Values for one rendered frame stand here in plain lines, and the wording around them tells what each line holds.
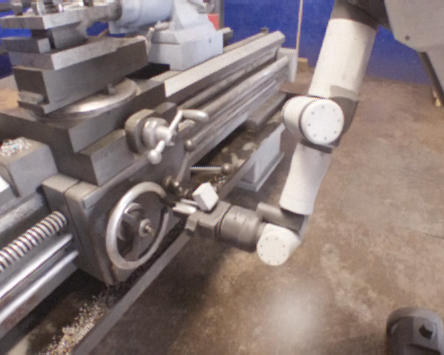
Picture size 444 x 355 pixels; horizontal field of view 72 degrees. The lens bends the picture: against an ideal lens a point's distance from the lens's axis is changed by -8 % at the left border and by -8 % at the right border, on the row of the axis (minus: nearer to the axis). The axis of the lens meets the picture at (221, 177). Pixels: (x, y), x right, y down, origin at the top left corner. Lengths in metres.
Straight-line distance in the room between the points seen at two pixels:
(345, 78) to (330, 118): 0.08
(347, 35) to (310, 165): 0.24
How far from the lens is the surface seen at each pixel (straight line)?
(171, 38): 1.34
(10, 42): 0.83
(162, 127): 0.74
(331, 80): 0.63
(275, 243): 0.65
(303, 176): 0.64
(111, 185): 0.75
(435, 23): 0.52
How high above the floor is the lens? 1.19
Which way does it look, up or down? 33 degrees down
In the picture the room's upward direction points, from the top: 1 degrees counter-clockwise
